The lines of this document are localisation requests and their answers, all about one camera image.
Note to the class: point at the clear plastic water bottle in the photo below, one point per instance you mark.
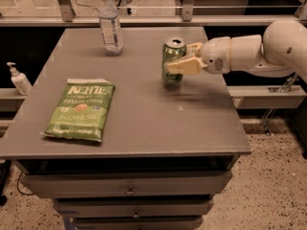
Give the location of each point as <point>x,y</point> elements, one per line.
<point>111,28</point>

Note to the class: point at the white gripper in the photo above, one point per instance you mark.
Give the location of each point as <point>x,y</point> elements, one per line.
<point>215,55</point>

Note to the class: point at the top grey drawer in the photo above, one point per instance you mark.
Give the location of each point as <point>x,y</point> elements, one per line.
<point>129,184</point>

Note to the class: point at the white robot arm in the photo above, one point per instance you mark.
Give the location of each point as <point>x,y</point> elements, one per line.
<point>280,51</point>

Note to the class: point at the green soda can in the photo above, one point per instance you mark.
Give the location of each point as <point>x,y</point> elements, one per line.
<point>173,48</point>

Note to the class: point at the grey drawer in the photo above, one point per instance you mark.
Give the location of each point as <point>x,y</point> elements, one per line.
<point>153,223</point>
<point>134,208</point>
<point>129,184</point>

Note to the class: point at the grey drawer cabinet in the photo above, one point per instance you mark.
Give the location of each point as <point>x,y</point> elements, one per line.
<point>150,128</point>

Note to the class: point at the middle grey drawer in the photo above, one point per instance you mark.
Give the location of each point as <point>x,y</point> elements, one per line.
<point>134,208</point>

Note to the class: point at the green jalapeno chip bag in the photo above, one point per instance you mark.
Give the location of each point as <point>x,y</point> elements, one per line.
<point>82,110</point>

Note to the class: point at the white pump sanitizer bottle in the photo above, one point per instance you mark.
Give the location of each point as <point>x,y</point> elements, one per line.
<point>19,80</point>

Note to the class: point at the bottom grey drawer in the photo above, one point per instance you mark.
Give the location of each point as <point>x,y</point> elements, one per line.
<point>153,223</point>

